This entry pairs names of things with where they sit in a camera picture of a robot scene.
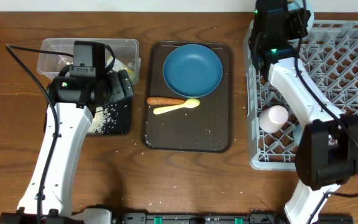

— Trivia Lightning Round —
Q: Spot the pile of rice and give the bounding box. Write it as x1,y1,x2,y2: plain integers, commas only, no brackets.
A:
87,102,131,136

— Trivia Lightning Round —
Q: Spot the pink cup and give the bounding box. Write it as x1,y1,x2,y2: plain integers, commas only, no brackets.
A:
259,105,289,133

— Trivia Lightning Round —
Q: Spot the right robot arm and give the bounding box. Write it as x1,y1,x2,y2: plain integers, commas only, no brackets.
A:
247,0,358,223

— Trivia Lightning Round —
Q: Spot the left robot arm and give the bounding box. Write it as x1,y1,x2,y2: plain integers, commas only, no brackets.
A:
0,40,134,224

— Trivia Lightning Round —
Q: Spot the black waste tray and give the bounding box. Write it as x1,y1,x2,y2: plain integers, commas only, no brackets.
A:
43,81,132,137

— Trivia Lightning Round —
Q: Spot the grey dishwasher rack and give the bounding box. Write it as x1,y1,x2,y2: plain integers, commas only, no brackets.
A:
243,20,358,170

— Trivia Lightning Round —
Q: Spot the clear plastic bin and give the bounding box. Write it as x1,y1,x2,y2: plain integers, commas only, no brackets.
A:
37,38,141,85

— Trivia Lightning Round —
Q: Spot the orange carrot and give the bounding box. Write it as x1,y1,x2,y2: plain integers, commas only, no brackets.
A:
146,96,185,105

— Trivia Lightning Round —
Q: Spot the yellow plastic spoon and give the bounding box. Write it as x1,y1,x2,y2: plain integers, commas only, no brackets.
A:
153,98,200,114

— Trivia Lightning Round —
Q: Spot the dark blue plate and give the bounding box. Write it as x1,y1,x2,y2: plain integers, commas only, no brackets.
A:
163,44,223,98

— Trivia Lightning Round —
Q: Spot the dark brown serving tray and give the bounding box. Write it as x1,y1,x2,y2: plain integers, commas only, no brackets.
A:
143,41,234,153

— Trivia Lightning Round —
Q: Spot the left black cable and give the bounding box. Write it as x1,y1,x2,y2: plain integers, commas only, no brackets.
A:
5,43,116,224

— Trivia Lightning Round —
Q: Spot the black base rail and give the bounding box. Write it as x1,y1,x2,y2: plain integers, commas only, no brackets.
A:
0,208,354,224

